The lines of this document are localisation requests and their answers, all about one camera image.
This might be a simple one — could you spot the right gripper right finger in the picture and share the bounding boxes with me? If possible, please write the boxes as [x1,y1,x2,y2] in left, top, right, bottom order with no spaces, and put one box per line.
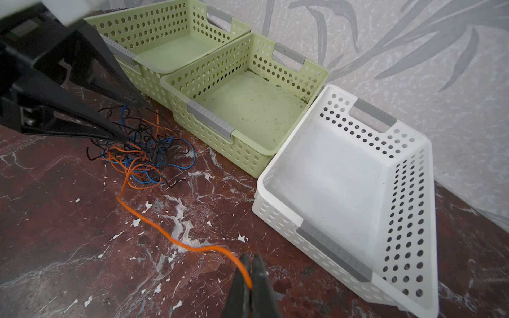
[251,254,282,318]

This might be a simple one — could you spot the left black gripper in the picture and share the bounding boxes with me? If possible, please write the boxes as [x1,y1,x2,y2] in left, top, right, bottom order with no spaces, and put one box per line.
[1,3,151,143]

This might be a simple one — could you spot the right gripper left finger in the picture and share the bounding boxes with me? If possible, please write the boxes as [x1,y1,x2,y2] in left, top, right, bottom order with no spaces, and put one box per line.
[221,269,251,318]

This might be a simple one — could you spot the black blue orange cables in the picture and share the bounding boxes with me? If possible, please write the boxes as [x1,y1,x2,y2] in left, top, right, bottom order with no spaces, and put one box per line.
[85,104,198,192]

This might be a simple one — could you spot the orange cable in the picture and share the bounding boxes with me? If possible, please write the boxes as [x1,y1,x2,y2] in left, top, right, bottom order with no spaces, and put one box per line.
[104,142,254,291]

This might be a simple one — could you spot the left light green basket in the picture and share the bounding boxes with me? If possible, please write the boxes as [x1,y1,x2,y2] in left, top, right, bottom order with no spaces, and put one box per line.
[86,1,252,107]

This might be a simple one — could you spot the light green basket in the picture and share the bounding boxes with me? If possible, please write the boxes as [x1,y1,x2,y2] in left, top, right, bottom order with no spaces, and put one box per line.
[86,1,252,107]
[160,33,330,178]

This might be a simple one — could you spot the white perforated basket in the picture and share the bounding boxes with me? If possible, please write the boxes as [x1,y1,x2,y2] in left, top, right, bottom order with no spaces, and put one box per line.
[252,85,440,317]

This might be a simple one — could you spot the middle light green basket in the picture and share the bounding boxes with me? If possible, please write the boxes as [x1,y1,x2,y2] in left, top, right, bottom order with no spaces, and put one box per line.
[160,33,330,178]

